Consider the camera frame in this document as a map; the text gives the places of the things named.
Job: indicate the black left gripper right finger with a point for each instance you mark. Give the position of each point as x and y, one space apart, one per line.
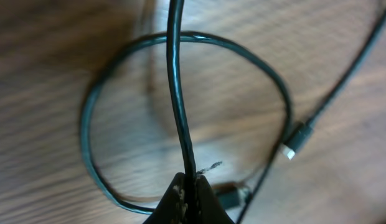
208 207

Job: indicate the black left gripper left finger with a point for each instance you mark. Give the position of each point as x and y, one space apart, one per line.
172 207

